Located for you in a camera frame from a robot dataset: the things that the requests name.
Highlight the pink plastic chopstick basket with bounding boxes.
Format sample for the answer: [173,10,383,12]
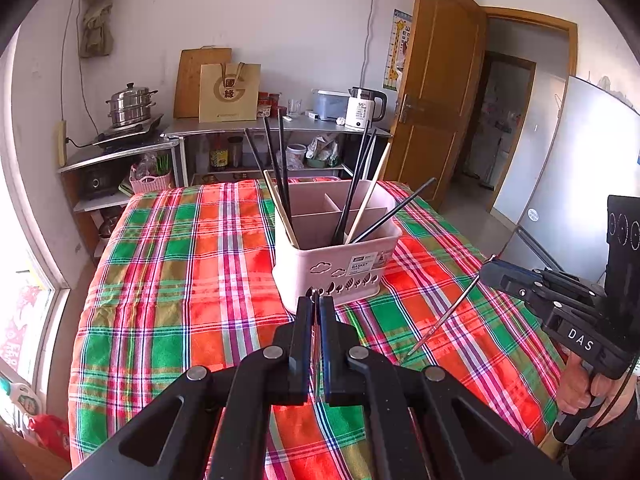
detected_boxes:
[263,169,403,311]

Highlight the beige power strip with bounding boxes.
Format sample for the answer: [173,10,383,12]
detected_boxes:
[56,120,69,168]

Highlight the red lidded jar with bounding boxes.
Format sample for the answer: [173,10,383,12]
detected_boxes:
[257,91,282,119]

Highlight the wooden chopstick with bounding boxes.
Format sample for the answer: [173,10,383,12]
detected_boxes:
[262,169,299,251]
[347,141,392,244]

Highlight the white electric kettle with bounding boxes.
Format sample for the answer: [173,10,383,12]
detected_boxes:
[345,86,387,132]

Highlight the wooden door frame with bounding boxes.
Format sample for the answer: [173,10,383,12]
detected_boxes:
[440,6,579,221]

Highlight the silver refrigerator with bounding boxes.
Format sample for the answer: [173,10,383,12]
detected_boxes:
[487,75,640,281]

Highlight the window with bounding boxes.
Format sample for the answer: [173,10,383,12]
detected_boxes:
[0,45,71,441]

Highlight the steel side table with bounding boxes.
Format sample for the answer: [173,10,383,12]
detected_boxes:
[161,116,392,188]

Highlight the wooden cutting board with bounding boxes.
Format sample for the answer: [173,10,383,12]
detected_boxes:
[173,47,233,120]

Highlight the steel shelf rack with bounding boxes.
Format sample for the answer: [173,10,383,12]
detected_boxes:
[56,137,182,261]

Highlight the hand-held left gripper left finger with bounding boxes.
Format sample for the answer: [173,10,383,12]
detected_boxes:
[65,296,317,480]

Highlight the stainless steel steamer pot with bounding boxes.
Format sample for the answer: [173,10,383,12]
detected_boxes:
[106,82,159,129]

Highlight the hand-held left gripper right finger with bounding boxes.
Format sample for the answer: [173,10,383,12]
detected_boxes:
[319,296,573,480]

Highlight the person's right hand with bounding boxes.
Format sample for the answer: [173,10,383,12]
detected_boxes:
[556,354,596,416]

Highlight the plaid tablecloth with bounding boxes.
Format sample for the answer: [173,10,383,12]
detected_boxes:
[67,179,568,480]

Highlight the wooden door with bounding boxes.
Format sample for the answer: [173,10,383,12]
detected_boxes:
[382,0,488,211]

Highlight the red plastic bag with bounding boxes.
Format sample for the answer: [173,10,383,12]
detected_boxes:
[27,412,71,462]

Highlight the grey-blue storage box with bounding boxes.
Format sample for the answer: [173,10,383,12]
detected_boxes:
[311,88,351,122]

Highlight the black induction cooker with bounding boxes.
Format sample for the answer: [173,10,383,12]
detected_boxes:
[92,115,166,149]

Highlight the giraffe wall poster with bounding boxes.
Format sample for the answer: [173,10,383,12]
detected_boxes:
[382,8,414,93]

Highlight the small pink woven basket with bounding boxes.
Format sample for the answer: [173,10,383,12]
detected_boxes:
[129,162,174,195]

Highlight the crumpled plastic bags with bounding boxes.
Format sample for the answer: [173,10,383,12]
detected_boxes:
[306,136,347,169]

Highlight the hanging beige cloth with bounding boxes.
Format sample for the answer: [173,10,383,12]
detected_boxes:
[79,0,120,59]

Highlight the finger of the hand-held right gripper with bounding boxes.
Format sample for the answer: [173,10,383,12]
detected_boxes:
[499,261,607,312]
[479,259,602,330]

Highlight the metal chopstick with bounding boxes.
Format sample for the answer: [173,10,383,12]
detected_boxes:
[406,256,497,357]
[308,286,323,403]

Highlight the tan paper bag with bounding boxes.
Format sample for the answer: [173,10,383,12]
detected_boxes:
[199,62,262,124]

